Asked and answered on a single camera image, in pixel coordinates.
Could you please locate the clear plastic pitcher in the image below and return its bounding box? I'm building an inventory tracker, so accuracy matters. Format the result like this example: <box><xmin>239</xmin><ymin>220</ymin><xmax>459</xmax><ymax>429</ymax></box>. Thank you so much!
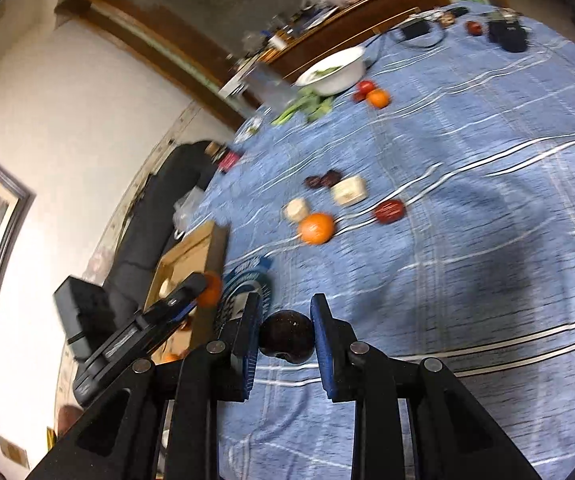
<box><xmin>220</xmin><ymin>62</ymin><xmax>295</xmax><ymax>113</ymax></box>

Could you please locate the dark purple plum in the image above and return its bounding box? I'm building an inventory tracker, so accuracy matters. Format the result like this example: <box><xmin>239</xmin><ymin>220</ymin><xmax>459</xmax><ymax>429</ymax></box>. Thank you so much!
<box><xmin>260</xmin><ymin>311</ymin><xmax>317</xmax><ymax>365</ymax></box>

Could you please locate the wooden cabinet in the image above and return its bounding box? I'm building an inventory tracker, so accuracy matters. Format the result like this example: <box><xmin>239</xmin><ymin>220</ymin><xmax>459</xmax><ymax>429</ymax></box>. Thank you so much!
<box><xmin>57</xmin><ymin>0</ymin><xmax>443</xmax><ymax>126</ymax></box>

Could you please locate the white sugarcane chunk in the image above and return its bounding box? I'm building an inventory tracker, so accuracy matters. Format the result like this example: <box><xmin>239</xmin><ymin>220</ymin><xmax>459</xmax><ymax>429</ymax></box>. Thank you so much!
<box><xmin>331</xmin><ymin>176</ymin><xmax>368</xmax><ymax>206</ymax></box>
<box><xmin>282</xmin><ymin>198</ymin><xmax>312</xmax><ymax>222</ymax></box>

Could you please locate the large orange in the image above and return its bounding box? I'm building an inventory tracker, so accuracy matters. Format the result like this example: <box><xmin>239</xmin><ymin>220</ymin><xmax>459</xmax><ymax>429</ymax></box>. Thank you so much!
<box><xmin>196</xmin><ymin>272</ymin><xmax>224</xmax><ymax>307</ymax></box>
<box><xmin>297</xmin><ymin>212</ymin><xmax>337</xmax><ymax>246</ymax></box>

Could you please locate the large red date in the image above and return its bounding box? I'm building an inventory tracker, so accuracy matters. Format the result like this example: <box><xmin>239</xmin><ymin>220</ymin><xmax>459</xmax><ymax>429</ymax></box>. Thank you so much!
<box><xmin>373</xmin><ymin>199</ymin><xmax>407</xmax><ymax>225</ymax></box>

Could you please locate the white bowl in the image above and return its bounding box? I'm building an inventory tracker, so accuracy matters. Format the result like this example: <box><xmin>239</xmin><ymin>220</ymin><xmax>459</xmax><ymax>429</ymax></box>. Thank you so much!
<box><xmin>295</xmin><ymin>46</ymin><xmax>368</xmax><ymax>96</ymax></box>

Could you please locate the black cable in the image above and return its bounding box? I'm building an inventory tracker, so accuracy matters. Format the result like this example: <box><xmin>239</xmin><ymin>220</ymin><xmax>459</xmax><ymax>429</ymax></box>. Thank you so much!
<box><xmin>367</xmin><ymin>27</ymin><xmax>448</xmax><ymax>68</ymax></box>

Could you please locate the blue checked tablecloth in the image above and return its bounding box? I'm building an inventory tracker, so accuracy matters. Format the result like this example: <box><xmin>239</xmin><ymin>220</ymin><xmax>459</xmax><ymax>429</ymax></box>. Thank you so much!
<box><xmin>194</xmin><ymin>2</ymin><xmax>575</xmax><ymax>480</ymax></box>

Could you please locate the white plastic bag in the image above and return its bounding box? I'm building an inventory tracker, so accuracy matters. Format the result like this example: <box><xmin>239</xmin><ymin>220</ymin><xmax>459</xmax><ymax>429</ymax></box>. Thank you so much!
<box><xmin>173</xmin><ymin>187</ymin><xmax>205</xmax><ymax>233</ymax></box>

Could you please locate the black device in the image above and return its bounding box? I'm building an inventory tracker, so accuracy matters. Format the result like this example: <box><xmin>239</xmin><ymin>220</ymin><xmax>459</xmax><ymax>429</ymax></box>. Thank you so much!
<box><xmin>487</xmin><ymin>10</ymin><xmax>528</xmax><ymax>53</ymax></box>

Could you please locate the black sofa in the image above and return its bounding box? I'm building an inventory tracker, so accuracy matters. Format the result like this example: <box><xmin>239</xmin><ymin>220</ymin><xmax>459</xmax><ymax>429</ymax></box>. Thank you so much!
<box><xmin>107</xmin><ymin>141</ymin><xmax>220</xmax><ymax>311</ymax></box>

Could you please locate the cardboard box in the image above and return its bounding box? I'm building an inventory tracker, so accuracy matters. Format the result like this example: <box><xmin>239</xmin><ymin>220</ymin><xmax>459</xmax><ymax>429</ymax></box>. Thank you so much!
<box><xmin>143</xmin><ymin>220</ymin><xmax>230</xmax><ymax>361</ymax></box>

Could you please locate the red and black box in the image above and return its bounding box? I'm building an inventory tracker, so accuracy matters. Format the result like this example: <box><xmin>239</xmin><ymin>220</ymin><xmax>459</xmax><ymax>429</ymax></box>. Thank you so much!
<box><xmin>210</xmin><ymin>144</ymin><xmax>240</xmax><ymax>175</ymax></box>

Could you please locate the black power adapter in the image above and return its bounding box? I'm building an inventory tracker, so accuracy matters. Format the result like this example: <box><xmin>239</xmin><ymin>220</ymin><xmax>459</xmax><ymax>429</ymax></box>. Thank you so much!
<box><xmin>400</xmin><ymin>19</ymin><xmax>433</xmax><ymax>41</ymax></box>

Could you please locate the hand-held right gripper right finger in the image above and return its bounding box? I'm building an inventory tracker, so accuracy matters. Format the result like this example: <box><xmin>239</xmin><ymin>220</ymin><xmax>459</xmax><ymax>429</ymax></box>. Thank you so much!
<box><xmin>310</xmin><ymin>293</ymin><xmax>543</xmax><ymax>480</ymax></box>

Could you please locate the green leafy vegetable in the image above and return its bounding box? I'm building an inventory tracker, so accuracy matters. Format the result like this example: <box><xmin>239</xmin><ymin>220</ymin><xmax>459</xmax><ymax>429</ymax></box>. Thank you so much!
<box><xmin>271</xmin><ymin>87</ymin><xmax>335</xmax><ymax>126</ymax></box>

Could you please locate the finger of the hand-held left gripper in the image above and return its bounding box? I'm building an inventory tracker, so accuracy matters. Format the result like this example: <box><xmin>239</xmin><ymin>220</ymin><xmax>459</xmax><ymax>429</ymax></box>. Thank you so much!
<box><xmin>142</xmin><ymin>273</ymin><xmax>209</xmax><ymax>337</ymax></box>

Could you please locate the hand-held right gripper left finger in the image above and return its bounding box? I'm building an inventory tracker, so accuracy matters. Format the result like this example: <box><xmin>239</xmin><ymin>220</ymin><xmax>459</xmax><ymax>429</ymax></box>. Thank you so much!
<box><xmin>27</xmin><ymin>291</ymin><xmax>263</xmax><ymax>480</ymax></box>

